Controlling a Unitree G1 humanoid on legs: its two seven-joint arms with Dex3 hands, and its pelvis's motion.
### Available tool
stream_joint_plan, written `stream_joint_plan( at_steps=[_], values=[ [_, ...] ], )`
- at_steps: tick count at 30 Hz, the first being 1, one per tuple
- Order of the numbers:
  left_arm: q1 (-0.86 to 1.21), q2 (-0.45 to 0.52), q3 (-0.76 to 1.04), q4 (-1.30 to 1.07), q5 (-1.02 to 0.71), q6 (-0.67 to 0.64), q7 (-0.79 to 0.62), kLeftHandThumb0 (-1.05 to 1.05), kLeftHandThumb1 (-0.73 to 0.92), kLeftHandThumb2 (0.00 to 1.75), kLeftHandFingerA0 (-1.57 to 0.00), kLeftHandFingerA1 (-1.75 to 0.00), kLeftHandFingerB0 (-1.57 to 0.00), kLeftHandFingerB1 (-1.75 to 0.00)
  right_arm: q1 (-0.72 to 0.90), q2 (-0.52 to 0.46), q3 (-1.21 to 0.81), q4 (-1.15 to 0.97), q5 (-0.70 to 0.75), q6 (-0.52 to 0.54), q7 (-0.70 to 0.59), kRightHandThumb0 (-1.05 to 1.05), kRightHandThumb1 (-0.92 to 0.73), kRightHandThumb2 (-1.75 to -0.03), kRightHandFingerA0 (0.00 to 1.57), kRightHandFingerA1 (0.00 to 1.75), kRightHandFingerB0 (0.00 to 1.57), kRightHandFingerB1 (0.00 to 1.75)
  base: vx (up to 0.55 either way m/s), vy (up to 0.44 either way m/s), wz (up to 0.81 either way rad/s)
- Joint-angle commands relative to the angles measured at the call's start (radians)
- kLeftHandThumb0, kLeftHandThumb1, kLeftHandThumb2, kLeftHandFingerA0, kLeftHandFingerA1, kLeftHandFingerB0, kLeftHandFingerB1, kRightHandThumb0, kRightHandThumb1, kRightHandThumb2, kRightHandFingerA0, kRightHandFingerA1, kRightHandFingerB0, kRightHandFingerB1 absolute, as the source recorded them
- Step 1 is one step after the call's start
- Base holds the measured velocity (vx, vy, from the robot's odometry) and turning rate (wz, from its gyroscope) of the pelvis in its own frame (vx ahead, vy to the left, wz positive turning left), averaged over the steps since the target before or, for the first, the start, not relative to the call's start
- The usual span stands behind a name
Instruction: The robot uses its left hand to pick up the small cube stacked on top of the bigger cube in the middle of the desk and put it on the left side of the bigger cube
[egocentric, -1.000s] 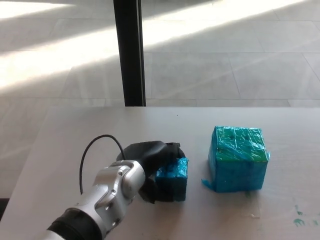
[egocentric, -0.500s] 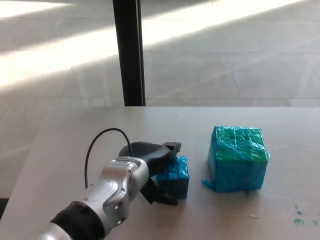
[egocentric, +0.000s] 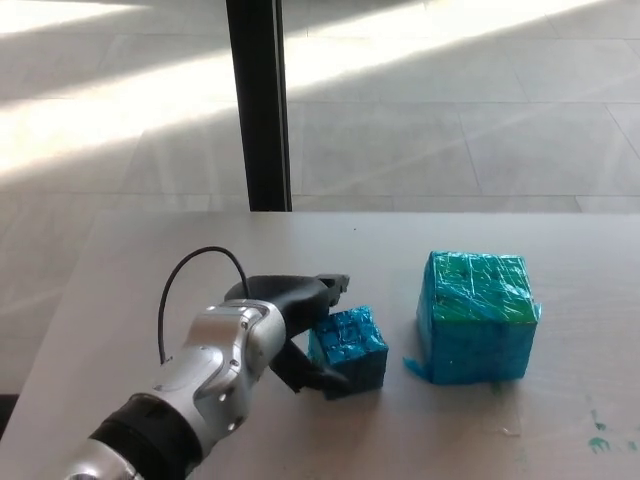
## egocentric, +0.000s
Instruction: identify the big blue foil-wrapped cube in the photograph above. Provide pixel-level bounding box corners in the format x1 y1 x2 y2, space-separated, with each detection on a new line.
402 249 544 386

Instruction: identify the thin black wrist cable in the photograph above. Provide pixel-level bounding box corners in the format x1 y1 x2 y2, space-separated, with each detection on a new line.
157 245 250 362

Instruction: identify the small blue foil-wrapped cube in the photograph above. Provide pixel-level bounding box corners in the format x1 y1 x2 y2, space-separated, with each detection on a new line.
305 305 390 401

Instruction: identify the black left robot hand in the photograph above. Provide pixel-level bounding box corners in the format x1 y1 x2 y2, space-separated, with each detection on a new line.
223 272 352 396

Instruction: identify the black vertical window frame post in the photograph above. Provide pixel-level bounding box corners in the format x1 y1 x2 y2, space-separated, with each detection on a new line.
225 0 294 212

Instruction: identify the clear tape piece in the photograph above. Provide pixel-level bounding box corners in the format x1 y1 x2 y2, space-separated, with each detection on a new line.
482 394 524 437

